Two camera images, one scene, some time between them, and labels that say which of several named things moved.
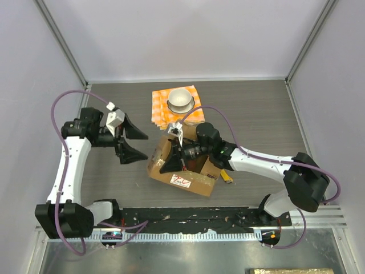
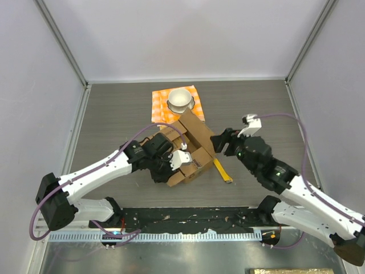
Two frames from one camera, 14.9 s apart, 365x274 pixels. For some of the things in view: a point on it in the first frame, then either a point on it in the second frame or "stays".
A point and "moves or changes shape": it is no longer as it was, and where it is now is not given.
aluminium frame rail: (63, 43) stays
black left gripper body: (118, 133) → (161, 170)
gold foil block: (292, 271) stays
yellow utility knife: (226, 178) stays
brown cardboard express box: (201, 179) moves or changes shape
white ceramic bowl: (179, 98) stays
